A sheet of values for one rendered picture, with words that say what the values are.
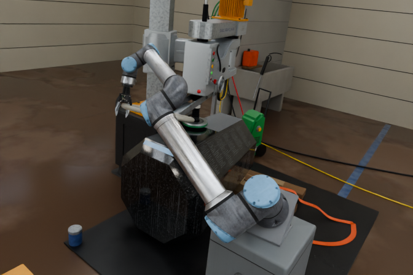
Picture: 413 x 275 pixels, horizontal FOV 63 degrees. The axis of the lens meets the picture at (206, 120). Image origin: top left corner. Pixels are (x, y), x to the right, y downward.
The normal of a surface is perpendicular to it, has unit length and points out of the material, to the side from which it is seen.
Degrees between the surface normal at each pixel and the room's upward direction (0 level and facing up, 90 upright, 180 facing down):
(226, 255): 90
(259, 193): 39
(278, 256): 0
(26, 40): 90
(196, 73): 90
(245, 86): 90
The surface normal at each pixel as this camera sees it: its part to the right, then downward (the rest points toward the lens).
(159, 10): -0.13, 0.33
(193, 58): -0.37, 0.28
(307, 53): -0.58, 0.22
